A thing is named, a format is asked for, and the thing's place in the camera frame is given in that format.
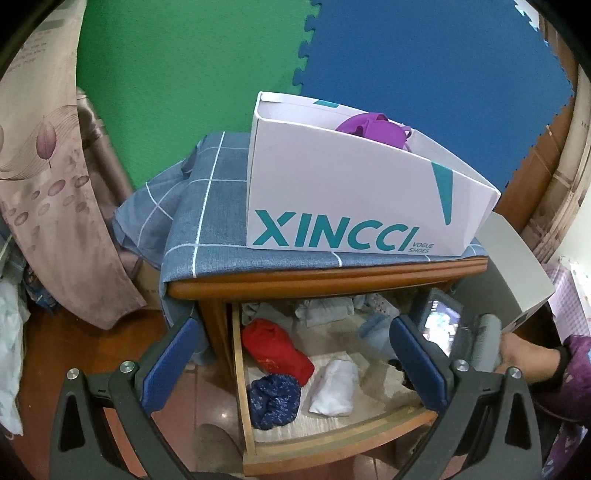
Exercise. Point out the light blue underwear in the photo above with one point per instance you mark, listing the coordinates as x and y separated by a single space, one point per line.
376 337

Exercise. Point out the wooden nightstand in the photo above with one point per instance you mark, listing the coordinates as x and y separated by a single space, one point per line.
323 279

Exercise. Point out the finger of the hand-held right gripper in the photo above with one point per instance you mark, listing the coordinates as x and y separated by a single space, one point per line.
398 367

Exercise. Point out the white drawer liner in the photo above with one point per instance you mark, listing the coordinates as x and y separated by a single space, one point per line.
369 387

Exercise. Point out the blue checked cloth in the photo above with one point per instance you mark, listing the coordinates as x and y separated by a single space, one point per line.
217 207

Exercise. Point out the purple underwear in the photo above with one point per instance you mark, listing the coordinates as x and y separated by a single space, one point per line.
374 129

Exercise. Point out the lavender quilted cover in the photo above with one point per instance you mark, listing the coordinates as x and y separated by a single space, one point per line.
572 300

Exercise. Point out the mauve curtain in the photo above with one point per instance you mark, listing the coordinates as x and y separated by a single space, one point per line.
104 152

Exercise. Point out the white plastic bag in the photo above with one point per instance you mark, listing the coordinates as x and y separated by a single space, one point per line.
11 360

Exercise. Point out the blue foam mat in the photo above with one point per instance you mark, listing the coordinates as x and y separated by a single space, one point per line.
438 60

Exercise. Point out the grey box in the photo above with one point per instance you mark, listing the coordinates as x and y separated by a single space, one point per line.
512 277

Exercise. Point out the red underwear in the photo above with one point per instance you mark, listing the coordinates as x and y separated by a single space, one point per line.
277 350

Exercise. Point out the green foam mat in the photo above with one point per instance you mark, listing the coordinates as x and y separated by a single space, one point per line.
161 92

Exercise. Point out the person's right forearm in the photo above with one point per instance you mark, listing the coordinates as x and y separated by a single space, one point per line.
577 369

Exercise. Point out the wooden drawer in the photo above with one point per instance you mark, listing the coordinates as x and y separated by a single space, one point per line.
323 454

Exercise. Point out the wooden door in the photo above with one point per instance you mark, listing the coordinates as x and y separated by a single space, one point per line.
554 184

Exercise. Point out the blue patterned underwear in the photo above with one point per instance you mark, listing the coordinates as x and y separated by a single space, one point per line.
274 401

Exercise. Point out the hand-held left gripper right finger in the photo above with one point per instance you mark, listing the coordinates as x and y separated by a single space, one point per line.
418 369

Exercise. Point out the pale white folded underwear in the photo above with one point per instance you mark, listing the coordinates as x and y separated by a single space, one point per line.
323 313

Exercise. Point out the beige floral curtain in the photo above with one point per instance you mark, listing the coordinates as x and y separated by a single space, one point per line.
55 207

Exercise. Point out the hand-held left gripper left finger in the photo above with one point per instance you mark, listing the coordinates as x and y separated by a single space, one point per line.
168 369

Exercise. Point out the person's right hand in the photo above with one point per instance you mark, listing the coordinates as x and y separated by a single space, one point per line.
526 357

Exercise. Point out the white shoe box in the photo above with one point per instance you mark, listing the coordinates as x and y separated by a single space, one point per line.
323 184

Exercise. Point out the grey folded underwear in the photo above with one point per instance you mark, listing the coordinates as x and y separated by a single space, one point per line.
251 313

